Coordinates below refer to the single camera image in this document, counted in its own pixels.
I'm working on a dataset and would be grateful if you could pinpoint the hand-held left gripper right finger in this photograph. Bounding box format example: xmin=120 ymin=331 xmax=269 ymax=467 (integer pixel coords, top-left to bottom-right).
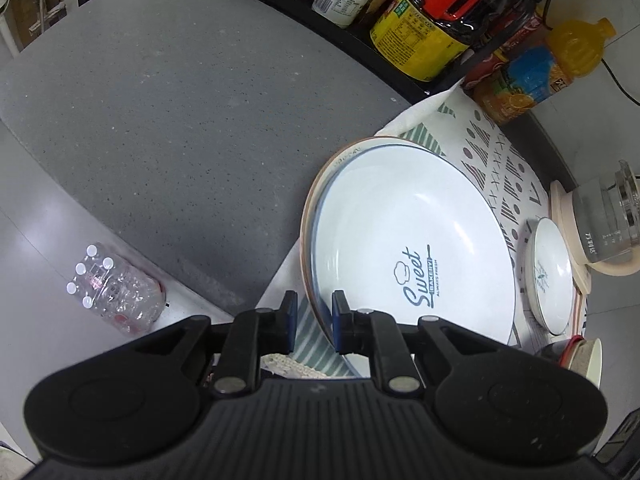
xmin=331 ymin=290 xmax=506 ymax=394

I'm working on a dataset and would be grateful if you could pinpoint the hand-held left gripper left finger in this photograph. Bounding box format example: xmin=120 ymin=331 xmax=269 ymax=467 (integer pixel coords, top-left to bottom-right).
xmin=131 ymin=290 xmax=300 ymax=395

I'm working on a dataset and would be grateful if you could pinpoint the white plate with flower print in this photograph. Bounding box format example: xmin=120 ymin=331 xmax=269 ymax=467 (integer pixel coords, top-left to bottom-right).
xmin=299 ymin=136 xmax=401 ymax=331

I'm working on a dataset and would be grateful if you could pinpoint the large white plate blue lettering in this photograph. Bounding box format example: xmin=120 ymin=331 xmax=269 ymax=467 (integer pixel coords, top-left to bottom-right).
xmin=310 ymin=143 xmax=517 ymax=367

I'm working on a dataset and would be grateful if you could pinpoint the red and black bowl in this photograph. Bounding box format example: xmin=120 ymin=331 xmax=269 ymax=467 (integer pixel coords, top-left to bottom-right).
xmin=536 ymin=335 xmax=586 ymax=372

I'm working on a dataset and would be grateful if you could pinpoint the cream bowl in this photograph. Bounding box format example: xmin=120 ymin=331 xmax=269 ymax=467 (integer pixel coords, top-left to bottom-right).
xmin=567 ymin=337 xmax=604 ymax=391

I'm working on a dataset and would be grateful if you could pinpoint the pack of water bottles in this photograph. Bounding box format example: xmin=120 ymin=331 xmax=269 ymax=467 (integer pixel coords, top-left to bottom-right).
xmin=66 ymin=242 xmax=166 ymax=337

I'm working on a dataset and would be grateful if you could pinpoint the small white plate blue print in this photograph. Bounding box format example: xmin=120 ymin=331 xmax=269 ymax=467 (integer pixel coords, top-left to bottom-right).
xmin=528 ymin=216 xmax=576 ymax=336

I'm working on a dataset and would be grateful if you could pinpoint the patterned fringed table mat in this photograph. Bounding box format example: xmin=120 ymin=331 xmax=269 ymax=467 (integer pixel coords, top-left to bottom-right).
xmin=254 ymin=84 xmax=587 ymax=382

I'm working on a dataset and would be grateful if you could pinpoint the black metal rack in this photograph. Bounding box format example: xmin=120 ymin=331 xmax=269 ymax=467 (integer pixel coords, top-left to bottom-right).
xmin=219 ymin=0 xmax=556 ymax=107

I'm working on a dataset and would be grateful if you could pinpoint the large soy sauce bottle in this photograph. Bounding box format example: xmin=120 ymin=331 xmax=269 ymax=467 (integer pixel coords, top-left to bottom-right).
xmin=369 ymin=0 xmax=527 ymax=83

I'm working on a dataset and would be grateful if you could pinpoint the orange juice bottle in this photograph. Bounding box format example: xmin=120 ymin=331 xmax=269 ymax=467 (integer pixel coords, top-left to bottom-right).
xmin=472 ymin=17 xmax=617 ymax=126

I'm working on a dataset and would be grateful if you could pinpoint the red drink can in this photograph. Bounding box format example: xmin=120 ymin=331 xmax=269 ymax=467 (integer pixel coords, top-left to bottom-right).
xmin=462 ymin=7 xmax=552 ymax=92

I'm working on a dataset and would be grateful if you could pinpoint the black power cable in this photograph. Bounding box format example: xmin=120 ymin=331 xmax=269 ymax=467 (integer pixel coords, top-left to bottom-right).
xmin=599 ymin=56 xmax=640 ymax=107

